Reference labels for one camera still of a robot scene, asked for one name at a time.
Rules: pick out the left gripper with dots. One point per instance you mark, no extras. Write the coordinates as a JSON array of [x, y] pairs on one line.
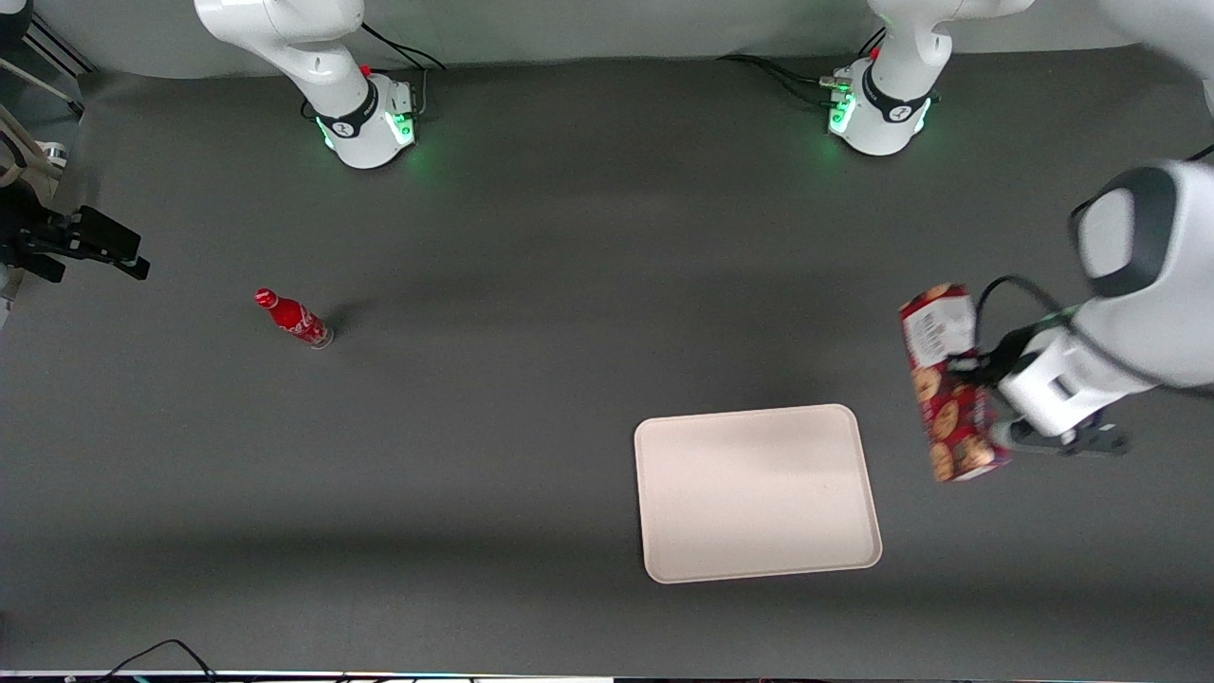
[[989, 369]]

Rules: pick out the red cola bottle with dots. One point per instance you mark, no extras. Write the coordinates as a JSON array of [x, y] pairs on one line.
[[294, 320]]

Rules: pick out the black metal frame stand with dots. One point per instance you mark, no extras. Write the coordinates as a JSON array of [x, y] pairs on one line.
[[43, 57]]

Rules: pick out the red cookie box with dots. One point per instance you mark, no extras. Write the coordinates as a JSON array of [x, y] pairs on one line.
[[948, 417]]

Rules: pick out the beige rectangular tray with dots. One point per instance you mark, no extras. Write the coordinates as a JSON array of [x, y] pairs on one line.
[[756, 492]]

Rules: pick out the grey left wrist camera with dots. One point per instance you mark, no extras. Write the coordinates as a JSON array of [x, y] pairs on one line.
[[1081, 442]]

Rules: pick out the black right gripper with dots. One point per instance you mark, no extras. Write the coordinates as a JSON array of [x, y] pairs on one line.
[[40, 243]]

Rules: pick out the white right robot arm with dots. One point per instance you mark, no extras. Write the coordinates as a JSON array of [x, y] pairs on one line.
[[313, 47]]

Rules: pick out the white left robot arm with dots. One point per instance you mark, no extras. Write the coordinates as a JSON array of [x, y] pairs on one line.
[[1152, 275]]

